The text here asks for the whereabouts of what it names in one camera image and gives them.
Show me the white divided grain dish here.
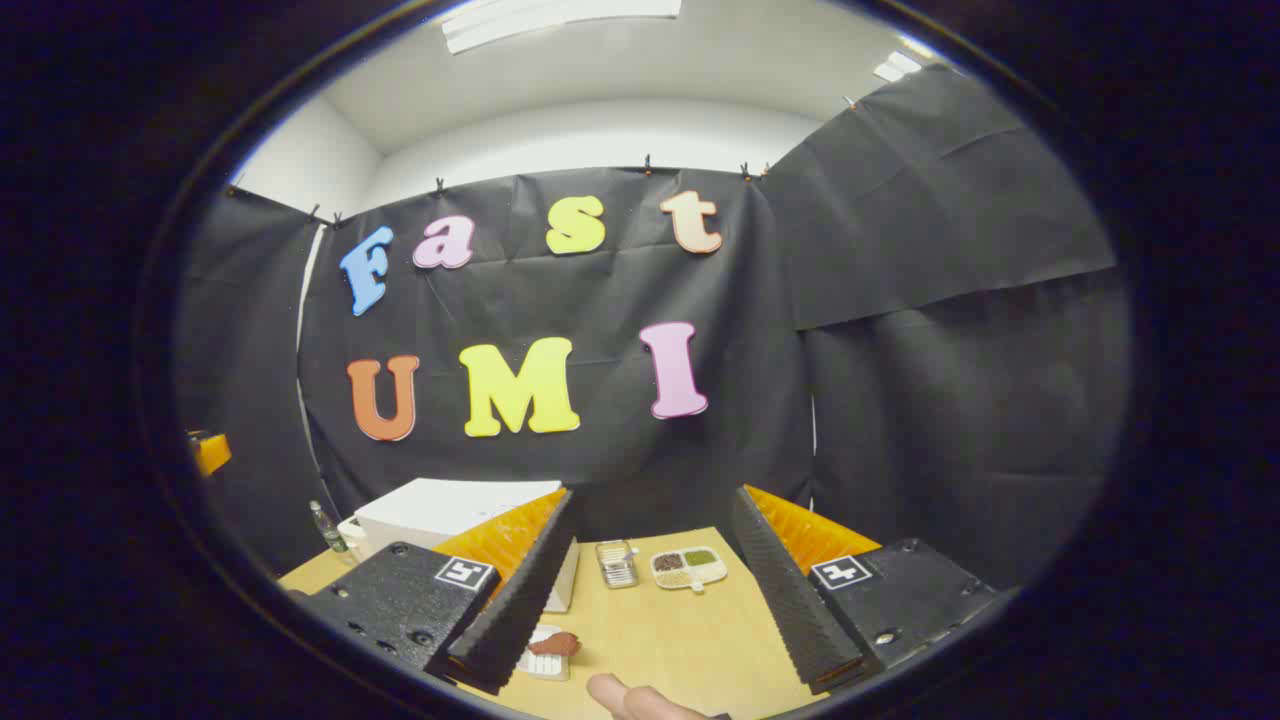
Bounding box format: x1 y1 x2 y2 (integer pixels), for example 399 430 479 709
650 547 728 593

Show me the small white ridged tray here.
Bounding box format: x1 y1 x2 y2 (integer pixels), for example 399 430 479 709
518 625 573 682

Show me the long ceiling light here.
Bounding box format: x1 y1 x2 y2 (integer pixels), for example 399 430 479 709
443 0 683 54

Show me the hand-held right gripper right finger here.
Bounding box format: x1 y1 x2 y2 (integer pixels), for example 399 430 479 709
732 484 1001 696

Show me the clear bottle green label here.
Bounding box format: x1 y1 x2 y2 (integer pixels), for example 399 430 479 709
310 500 349 554

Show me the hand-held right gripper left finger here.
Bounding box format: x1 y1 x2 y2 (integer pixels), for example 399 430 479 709
290 487 579 696

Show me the metal wire basket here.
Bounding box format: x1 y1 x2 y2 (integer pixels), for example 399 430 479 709
596 540 639 589

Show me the white microwave oven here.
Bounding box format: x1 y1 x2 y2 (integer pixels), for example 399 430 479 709
355 478 581 613

